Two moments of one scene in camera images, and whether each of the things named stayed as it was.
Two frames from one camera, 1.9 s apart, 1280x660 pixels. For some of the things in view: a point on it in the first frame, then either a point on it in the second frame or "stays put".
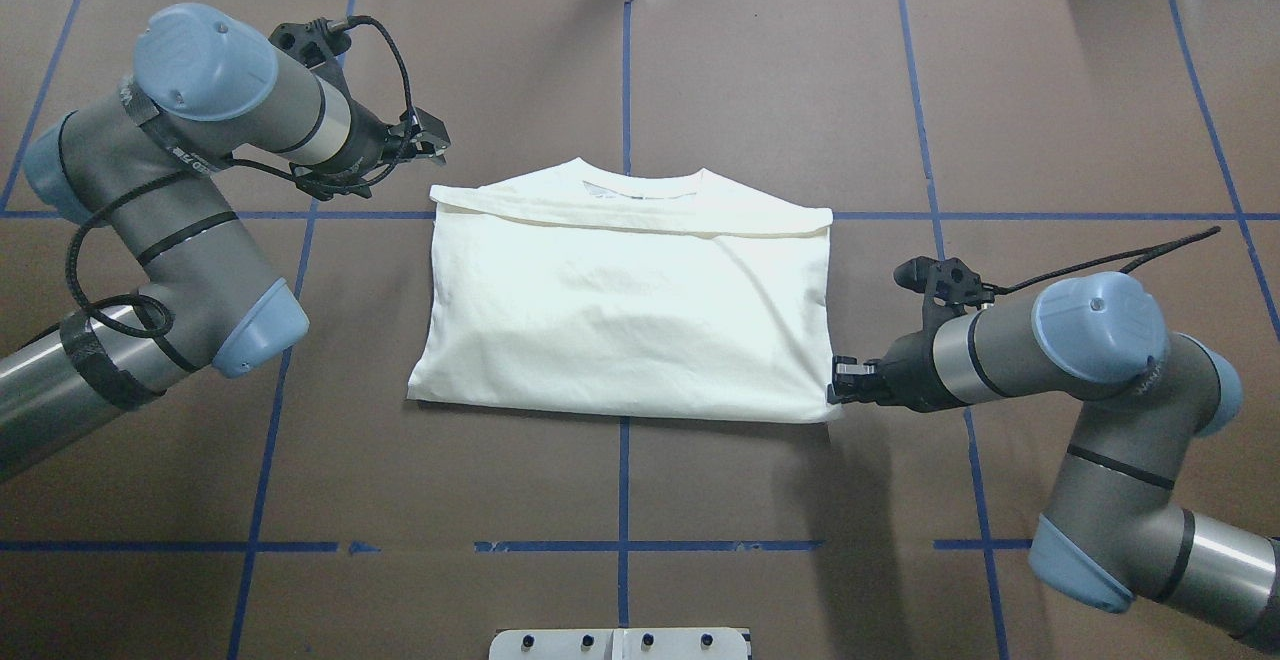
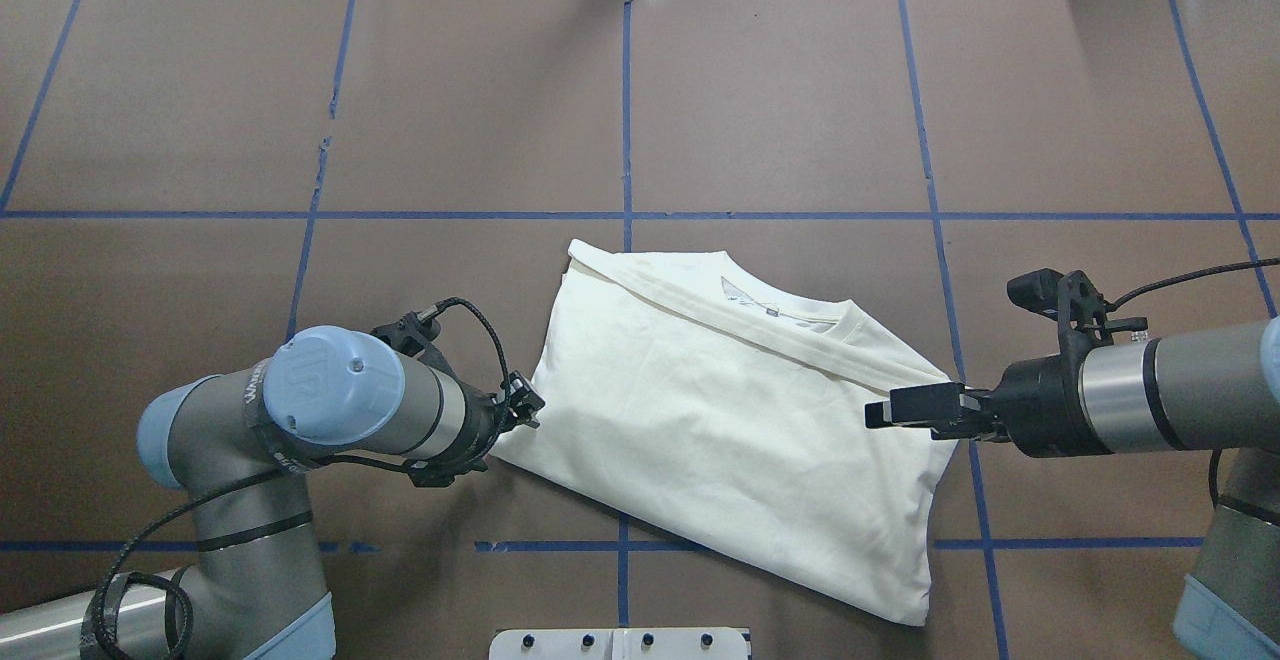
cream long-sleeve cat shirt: (679, 295) to (730, 406)
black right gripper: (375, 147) to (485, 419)
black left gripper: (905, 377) to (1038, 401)
